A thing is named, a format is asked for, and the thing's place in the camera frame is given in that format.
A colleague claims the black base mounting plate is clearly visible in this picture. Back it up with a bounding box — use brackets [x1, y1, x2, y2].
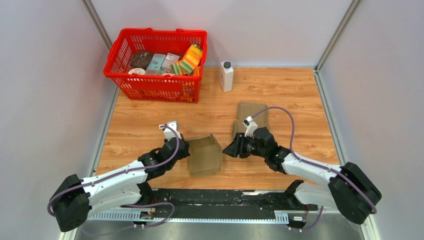
[119, 188, 319, 220]

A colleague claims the white bottle black cap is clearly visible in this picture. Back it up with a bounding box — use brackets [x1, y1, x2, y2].
[220, 61, 234, 93]

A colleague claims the teal snack box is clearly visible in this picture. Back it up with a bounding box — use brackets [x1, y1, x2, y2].
[145, 53, 166, 76]

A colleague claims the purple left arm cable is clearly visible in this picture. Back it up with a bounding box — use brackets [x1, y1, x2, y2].
[46, 125, 181, 229]

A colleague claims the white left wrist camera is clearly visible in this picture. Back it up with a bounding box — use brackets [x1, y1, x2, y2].
[158, 120, 183, 141]

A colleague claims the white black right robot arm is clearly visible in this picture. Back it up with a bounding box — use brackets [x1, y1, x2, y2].
[222, 127, 382, 224]

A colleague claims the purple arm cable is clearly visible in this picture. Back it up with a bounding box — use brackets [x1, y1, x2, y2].
[250, 106, 378, 232]
[46, 125, 181, 229]

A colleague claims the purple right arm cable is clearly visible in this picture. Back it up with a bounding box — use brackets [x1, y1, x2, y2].
[250, 106, 378, 232]

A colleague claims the red plastic shopping basket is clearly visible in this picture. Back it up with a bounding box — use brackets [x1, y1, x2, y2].
[103, 28, 208, 103]

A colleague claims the white round lid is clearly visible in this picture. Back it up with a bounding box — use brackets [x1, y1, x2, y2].
[128, 67, 146, 75]

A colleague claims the aluminium frame rail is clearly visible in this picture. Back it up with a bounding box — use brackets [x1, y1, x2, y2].
[58, 187, 382, 240]

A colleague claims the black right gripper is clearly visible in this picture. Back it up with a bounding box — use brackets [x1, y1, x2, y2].
[222, 132, 267, 159]

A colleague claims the grey pink snack box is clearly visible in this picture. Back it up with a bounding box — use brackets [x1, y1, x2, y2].
[161, 53, 180, 73]

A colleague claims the brown cardboard box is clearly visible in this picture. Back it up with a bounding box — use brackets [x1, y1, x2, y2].
[186, 133, 223, 177]

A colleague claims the green striped packet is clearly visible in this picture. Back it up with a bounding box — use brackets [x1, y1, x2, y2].
[170, 60, 186, 76]

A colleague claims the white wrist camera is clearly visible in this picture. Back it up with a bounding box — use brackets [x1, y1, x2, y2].
[158, 120, 183, 141]
[242, 116, 258, 137]

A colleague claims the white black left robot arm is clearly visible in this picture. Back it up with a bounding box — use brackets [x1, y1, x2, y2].
[48, 137, 190, 232]

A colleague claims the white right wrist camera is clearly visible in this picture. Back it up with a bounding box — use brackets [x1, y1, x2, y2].
[242, 116, 258, 137]

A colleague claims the brown round bag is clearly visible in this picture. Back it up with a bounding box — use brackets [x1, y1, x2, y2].
[129, 50, 154, 70]

